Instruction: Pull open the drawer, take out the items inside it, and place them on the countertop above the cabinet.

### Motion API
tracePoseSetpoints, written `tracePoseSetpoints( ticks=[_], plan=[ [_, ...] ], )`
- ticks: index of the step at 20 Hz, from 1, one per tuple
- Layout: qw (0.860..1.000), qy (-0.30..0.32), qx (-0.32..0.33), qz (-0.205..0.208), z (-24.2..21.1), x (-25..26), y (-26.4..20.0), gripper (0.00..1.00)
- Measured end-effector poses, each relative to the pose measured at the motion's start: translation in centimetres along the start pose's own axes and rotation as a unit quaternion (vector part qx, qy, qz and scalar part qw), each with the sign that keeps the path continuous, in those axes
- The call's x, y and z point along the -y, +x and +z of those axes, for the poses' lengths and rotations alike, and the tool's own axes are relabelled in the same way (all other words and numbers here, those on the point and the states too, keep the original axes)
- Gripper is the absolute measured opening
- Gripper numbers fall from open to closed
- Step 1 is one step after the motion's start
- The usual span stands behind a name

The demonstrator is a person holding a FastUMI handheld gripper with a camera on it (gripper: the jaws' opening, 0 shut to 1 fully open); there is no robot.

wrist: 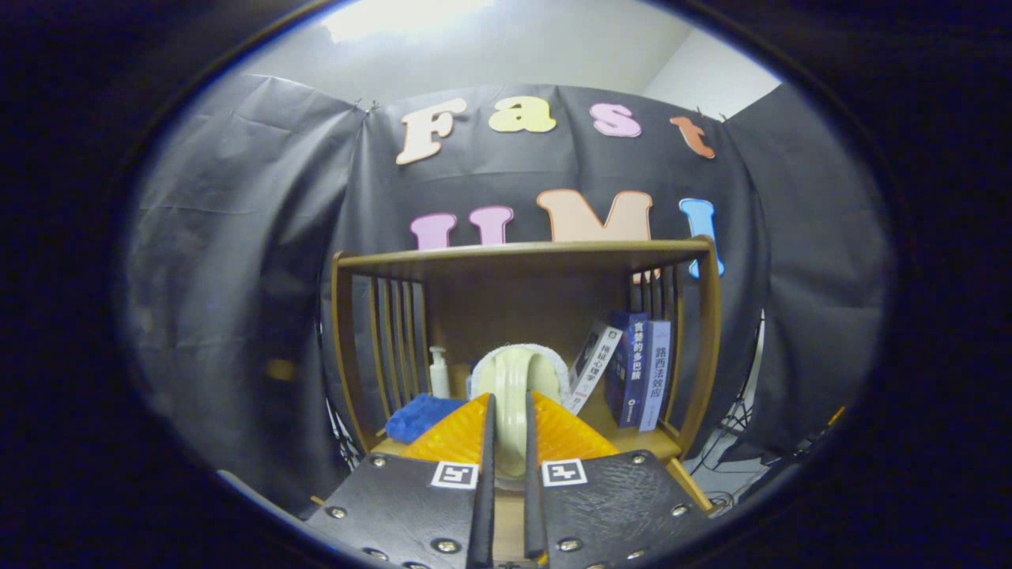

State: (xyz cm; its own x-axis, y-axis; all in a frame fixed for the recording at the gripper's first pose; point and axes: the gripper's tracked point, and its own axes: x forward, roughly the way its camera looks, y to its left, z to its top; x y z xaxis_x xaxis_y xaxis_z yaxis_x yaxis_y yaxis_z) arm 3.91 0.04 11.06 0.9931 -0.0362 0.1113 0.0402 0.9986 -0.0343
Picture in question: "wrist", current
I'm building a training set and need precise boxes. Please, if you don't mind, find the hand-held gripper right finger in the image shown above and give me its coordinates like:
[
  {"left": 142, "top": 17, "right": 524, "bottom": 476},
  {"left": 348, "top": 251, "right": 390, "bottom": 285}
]
[{"left": 523, "top": 391, "right": 712, "bottom": 568}]

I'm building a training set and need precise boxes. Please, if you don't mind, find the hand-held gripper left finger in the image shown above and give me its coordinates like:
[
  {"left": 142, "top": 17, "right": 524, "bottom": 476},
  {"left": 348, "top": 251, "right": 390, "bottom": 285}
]
[{"left": 304, "top": 393, "right": 497, "bottom": 568}]

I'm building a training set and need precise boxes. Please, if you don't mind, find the wooden cabinet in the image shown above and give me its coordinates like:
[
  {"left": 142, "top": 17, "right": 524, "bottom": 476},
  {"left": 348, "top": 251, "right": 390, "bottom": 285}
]
[{"left": 330, "top": 237, "right": 724, "bottom": 514}]

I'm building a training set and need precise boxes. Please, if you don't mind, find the blue rolled towel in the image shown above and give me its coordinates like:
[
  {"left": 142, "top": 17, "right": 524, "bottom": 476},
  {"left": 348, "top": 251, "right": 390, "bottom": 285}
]
[{"left": 385, "top": 393, "right": 467, "bottom": 445}]

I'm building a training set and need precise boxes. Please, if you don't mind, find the white pump bottle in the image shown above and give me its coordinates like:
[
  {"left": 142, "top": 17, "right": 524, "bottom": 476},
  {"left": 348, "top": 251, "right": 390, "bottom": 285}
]
[{"left": 429, "top": 346, "right": 451, "bottom": 400}]

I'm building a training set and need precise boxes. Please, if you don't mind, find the white book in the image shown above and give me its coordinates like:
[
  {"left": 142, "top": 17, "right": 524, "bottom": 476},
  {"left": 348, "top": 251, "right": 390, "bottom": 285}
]
[{"left": 563, "top": 320, "right": 625, "bottom": 416}]

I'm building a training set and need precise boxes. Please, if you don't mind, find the dark blue book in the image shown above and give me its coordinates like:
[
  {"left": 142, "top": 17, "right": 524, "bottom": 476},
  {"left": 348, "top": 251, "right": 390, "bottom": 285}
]
[{"left": 605, "top": 311, "right": 651, "bottom": 429}]

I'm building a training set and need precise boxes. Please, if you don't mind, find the light purple book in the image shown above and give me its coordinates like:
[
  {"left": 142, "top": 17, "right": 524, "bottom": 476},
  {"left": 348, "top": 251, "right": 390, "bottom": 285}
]
[{"left": 639, "top": 320, "right": 673, "bottom": 433}]

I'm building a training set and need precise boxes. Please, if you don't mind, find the black backdrop stand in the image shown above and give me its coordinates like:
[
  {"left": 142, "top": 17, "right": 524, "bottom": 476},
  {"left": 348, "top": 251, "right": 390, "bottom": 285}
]
[{"left": 688, "top": 312, "right": 766, "bottom": 491}]

